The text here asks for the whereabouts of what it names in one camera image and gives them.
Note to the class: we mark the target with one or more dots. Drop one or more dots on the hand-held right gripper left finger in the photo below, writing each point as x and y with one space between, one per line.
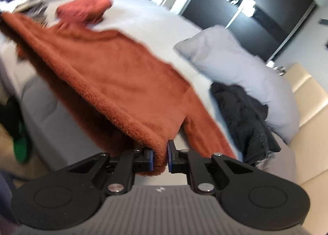
151 159

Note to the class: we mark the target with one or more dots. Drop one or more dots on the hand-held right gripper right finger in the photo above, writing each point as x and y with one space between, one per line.
169 157

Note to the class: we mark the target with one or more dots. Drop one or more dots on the rust fleece robe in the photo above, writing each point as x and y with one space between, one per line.
115 76

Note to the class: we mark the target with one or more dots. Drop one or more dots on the black garment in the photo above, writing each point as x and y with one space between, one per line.
243 117

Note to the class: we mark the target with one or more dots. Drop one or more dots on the grey pillow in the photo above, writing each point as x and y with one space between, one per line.
238 71

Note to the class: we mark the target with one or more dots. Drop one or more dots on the green slipper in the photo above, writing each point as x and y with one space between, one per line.
21 145

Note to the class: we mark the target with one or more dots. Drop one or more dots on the white bed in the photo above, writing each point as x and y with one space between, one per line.
158 17

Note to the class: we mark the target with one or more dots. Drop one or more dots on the cream padded headboard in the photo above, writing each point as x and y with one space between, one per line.
307 122

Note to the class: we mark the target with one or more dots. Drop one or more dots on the folded rust fleece garment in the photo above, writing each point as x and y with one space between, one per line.
84 7

